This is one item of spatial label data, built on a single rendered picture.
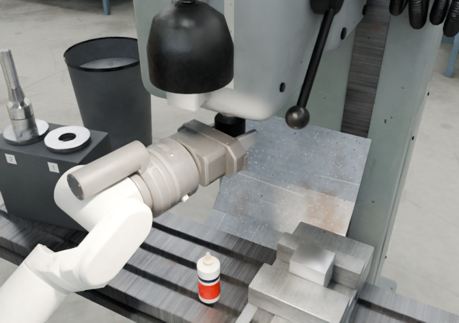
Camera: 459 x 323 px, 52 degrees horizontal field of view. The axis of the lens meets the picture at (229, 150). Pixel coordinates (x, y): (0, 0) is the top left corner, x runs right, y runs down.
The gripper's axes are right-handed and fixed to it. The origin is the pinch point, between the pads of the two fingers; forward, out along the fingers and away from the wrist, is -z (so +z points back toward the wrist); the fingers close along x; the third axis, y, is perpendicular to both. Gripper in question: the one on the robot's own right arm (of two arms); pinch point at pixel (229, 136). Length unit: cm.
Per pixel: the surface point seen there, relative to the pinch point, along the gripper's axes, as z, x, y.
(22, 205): 17, 45, 29
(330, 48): -13.0, -8.1, -12.7
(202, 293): 7.0, 0.1, 30.0
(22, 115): 12.2, 44.7, 8.1
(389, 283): -86, -5, 102
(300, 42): -2.2, -9.7, -16.9
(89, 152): 6.5, 31.7, 14.0
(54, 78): -119, 296, 123
